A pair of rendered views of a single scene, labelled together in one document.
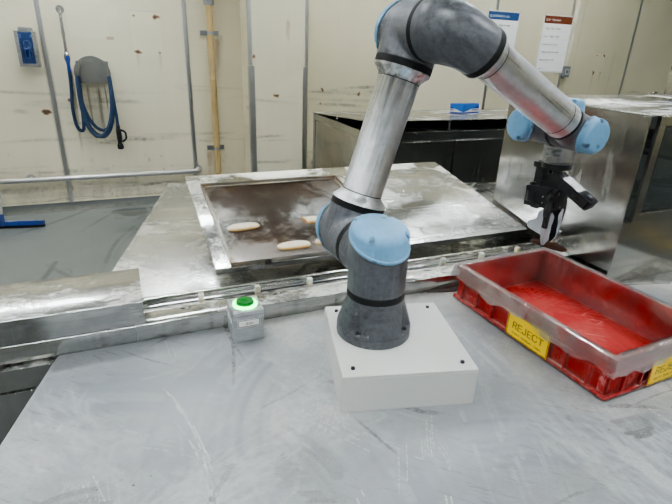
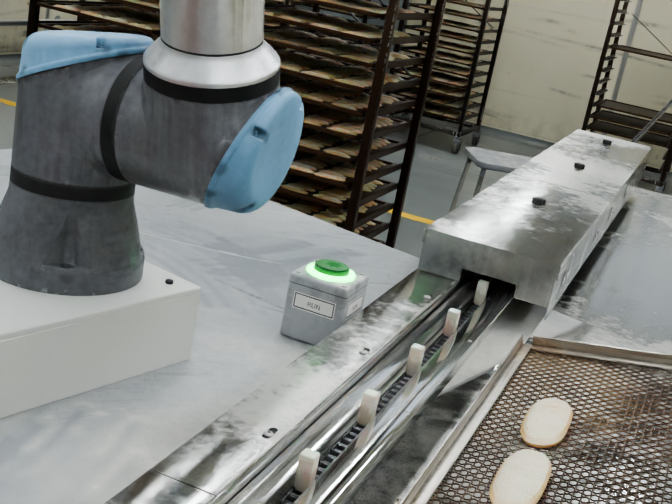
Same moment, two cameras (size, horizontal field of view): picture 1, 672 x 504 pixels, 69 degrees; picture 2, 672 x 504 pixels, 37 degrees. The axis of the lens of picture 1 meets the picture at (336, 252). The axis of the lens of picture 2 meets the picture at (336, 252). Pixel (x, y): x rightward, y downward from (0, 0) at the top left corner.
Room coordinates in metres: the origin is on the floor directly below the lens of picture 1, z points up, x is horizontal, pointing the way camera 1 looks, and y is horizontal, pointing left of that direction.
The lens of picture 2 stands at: (1.68, -0.58, 1.25)
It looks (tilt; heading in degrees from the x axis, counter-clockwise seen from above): 17 degrees down; 133
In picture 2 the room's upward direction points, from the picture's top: 11 degrees clockwise
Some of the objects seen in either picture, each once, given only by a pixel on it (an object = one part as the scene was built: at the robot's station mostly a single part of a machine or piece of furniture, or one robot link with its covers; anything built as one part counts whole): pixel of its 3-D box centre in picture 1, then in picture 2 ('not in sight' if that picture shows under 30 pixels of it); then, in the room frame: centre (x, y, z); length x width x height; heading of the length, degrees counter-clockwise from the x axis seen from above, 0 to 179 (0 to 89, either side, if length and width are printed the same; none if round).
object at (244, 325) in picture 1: (245, 324); (324, 318); (0.96, 0.20, 0.84); 0.08 x 0.08 x 0.11; 24
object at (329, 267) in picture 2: (244, 303); (331, 271); (0.96, 0.20, 0.90); 0.04 x 0.04 x 0.02
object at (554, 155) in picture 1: (558, 154); not in sight; (1.22, -0.54, 1.21); 0.08 x 0.08 x 0.05
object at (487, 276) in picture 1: (568, 308); not in sight; (1.04, -0.56, 0.88); 0.49 x 0.34 x 0.10; 26
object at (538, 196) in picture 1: (549, 185); not in sight; (1.23, -0.54, 1.13); 0.09 x 0.08 x 0.12; 42
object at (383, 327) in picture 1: (374, 308); (69, 218); (0.87, -0.08, 0.95); 0.15 x 0.15 x 0.10
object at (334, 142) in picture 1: (443, 174); not in sight; (3.91, -0.85, 0.51); 1.93 x 1.05 x 1.02; 114
